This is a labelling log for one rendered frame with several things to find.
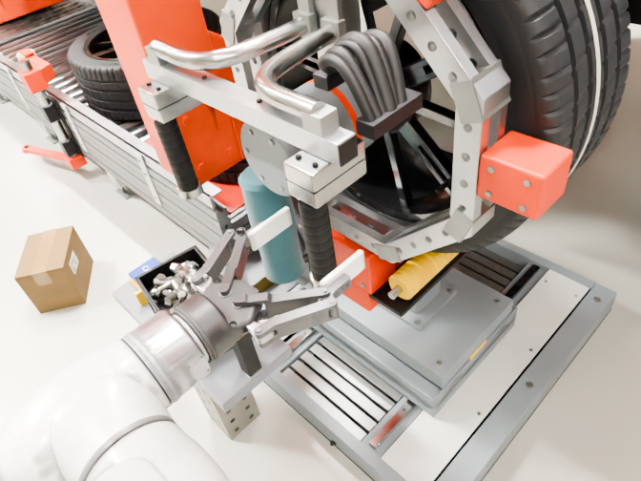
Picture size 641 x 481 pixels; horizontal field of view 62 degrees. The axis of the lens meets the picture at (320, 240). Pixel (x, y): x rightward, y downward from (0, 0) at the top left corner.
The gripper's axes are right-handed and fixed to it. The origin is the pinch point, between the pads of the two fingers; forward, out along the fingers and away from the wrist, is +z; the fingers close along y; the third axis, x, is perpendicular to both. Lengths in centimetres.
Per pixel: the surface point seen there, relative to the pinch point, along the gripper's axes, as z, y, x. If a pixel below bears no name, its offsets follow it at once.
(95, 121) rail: 23, -150, -44
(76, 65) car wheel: 34, -178, -33
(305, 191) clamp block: -1.3, 1.0, 9.3
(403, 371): 26, -8, -68
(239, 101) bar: 1.8, -13.3, 15.0
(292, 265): 11.5, -24.8, -30.2
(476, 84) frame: 21.1, 8.5, 14.8
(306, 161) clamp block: 0.3, 0.0, 12.1
